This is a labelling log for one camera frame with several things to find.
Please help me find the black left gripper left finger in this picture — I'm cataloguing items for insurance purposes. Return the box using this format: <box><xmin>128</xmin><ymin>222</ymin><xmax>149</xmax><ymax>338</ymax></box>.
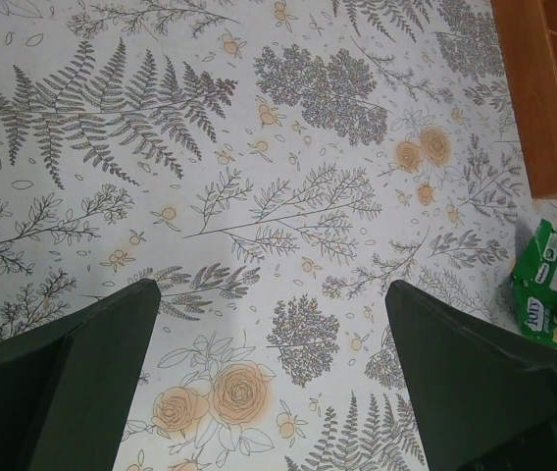
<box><xmin>0</xmin><ymin>279</ymin><xmax>161</xmax><ymax>470</ymax></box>

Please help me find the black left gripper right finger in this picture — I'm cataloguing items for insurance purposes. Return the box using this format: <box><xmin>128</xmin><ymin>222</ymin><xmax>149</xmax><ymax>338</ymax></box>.
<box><xmin>385</xmin><ymin>280</ymin><xmax>557</xmax><ymax>470</ymax></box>

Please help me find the green Fox's spring tea bag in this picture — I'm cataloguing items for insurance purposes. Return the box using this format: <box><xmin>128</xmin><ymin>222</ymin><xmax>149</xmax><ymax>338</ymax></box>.
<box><xmin>511</xmin><ymin>220</ymin><xmax>557</xmax><ymax>349</ymax></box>

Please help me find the wooden compartment tray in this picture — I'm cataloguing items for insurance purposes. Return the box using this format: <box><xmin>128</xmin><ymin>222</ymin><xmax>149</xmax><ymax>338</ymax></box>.
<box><xmin>491</xmin><ymin>0</ymin><xmax>557</xmax><ymax>199</ymax></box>

